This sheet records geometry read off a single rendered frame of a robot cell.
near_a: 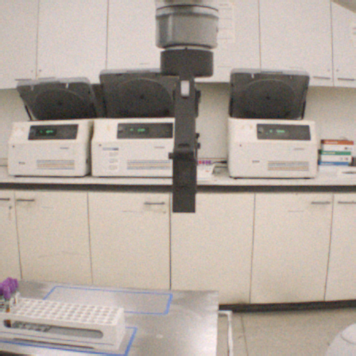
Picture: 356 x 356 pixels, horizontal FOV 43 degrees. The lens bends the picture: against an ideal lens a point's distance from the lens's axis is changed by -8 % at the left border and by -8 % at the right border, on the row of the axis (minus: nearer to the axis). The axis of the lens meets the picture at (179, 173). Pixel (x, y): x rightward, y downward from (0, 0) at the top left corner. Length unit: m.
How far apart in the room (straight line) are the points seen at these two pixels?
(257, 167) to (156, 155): 0.61
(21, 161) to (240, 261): 1.54
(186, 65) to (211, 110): 2.86
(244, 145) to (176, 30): 2.28
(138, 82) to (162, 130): 0.41
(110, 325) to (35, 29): 2.68
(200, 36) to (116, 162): 2.33
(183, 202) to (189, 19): 0.24
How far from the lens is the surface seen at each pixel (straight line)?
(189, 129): 0.58
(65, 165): 3.00
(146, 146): 2.90
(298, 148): 2.93
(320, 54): 3.27
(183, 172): 0.59
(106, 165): 2.94
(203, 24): 0.64
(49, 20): 3.39
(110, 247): 3.04
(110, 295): 1.33
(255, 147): 2.89
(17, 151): 3.12
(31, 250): 3.21
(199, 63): 0.64
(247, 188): 2.96
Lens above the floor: 1.32
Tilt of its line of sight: 8 degrees down
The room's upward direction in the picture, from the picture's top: straight up
